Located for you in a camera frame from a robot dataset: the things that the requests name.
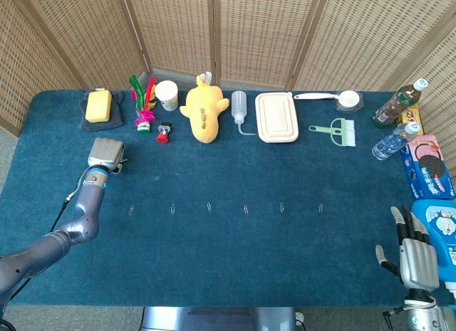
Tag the blue Oreo cookie box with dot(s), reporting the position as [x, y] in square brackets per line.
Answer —
[431, 181]

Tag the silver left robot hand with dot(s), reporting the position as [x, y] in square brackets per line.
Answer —
[105, 153]

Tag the blue carpet tablecloth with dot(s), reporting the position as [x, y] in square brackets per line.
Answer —
[228, 245]

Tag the green tea bottle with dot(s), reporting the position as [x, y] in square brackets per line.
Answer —
[392, 106]

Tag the wicker folding screen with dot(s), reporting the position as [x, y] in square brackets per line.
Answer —
[256, 32]

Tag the pink snack box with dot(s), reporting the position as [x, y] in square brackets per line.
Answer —
[424, 146]

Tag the yellow sponge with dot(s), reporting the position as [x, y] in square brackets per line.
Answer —
[98, 106]

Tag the beige lidded lunch box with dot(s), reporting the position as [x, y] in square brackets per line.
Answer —
[276, 117]

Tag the grey folded cloth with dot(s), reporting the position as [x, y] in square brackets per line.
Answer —
[117, 114]

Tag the blue detergent bottle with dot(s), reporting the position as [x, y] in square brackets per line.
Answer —
[441, 231]

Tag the clear squeeze wash bottle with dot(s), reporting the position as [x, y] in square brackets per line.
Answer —
[238, 106]

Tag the silver foil dish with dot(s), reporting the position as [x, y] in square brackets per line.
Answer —
[359, 106]

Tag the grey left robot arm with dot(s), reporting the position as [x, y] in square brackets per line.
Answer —
[85, 217]

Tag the clear water bottle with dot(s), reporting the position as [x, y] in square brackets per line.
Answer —
[388, 144]

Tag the colourful feather shuttlecock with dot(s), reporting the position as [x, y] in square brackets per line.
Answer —
[143, 126]

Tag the white floral paper cup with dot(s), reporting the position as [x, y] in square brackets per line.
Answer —
[167, 96]

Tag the white plastic spoon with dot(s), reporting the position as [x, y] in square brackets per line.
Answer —
[313, 96]

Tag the yellow plush toy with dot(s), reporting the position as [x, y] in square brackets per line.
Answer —
[204, 110]

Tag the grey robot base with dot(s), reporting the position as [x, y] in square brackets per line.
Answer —
[213, 320]

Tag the silver paper clip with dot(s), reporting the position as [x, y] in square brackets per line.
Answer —
[282, 207]
[172, 209]
[246, 209]
[321, 208]
[132, 210]
[209, 206]

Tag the green dustpan brush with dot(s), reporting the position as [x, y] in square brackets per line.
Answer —
[342, 131]

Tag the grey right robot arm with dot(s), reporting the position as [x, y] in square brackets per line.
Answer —
[424, 320]

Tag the yellow snack box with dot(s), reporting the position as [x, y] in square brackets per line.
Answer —
[411, 114]

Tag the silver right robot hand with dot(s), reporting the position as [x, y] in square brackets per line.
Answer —
[418, 263]

